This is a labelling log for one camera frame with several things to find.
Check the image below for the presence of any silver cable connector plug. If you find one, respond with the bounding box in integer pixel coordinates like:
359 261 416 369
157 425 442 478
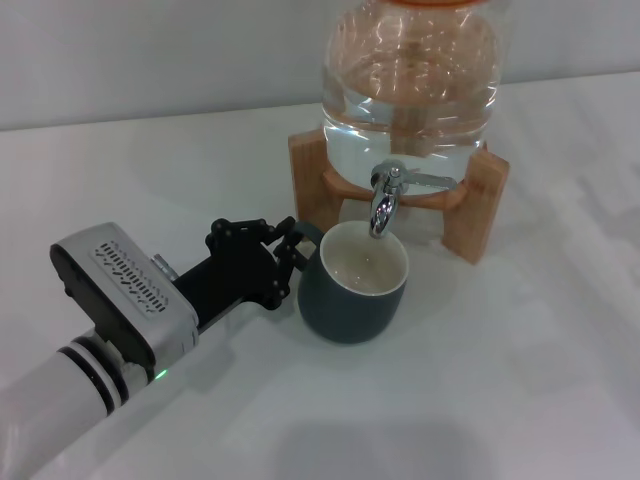
151 253 180 282

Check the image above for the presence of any black ceramic cup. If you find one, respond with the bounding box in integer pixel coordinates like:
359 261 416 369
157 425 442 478
292 219 411 345

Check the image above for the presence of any wooden jar stand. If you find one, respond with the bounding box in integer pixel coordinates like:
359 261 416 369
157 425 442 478
287 127 511 265

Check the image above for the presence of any chrome faucet with lever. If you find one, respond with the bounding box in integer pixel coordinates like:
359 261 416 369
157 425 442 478
368 158 458 240

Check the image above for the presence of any clear glass water jar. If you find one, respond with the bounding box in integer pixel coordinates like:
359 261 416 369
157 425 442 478
319 0 516 194

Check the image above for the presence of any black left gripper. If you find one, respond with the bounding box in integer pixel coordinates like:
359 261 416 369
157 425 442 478
172 215 309 334

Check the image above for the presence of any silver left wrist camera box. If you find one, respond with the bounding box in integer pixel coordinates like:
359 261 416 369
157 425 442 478
49 223 200 374

